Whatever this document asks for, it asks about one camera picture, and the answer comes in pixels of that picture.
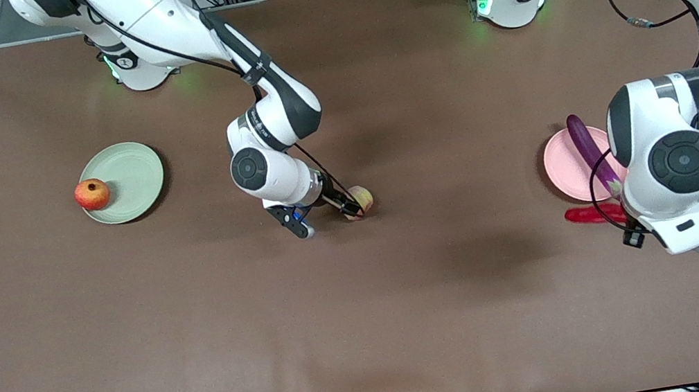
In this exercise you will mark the long purple eggplant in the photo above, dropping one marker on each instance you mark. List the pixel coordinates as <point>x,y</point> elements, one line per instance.
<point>587,148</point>

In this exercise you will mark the red chili pepper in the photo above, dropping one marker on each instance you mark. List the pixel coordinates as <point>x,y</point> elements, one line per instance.
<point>588,216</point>

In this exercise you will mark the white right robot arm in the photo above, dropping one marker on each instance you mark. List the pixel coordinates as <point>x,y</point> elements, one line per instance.
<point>152,10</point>

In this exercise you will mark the yellow-pink peach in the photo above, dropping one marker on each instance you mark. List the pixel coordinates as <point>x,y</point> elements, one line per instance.
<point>366,198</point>

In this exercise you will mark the pink plate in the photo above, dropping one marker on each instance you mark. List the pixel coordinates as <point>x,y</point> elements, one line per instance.
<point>567,172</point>

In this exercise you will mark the pale green plate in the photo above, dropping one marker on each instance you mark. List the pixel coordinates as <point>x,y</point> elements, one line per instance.
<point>133,181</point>

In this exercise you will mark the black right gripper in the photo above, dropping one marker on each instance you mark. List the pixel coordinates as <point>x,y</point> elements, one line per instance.
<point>333,198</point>

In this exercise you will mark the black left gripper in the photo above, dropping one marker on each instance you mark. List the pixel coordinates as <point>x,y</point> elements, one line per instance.
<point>634,239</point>

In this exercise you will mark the brown table cloth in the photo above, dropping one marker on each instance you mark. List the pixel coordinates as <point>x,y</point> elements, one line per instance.
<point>371,333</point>

